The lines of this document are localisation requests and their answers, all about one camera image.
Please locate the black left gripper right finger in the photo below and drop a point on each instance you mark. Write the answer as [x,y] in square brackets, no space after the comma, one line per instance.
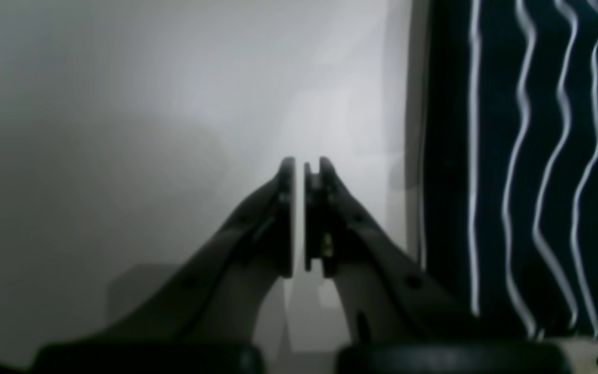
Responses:
[400,319]

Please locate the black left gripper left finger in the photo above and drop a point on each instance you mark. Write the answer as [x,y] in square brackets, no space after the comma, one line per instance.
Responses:
[203,318]

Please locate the navy white striped t-shirt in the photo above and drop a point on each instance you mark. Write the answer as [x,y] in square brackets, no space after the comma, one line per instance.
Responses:
[510,163]

